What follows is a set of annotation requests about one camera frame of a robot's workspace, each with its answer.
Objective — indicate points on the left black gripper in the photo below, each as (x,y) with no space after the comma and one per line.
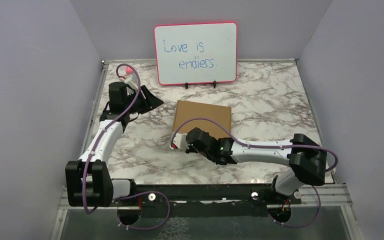
(150,102)

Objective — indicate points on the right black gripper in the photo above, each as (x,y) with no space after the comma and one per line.
(190,149)

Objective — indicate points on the brown cardboard box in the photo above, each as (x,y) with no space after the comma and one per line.
(186,110)

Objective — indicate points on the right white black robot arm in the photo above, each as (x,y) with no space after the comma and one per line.
(304,159)

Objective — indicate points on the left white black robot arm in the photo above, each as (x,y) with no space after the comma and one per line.
(88,181)

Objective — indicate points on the small pink capped bottle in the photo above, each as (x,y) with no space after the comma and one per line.
(129,71)

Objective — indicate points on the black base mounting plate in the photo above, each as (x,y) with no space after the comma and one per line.
(203,200)

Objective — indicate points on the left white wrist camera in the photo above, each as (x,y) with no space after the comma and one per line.
(132,82)

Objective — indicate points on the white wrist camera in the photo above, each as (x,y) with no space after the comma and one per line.
(132,82)
(179,141)

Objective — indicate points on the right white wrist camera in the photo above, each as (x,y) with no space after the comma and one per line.
(179,141)

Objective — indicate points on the white board with pink frame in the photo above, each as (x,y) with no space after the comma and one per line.
(196,53)

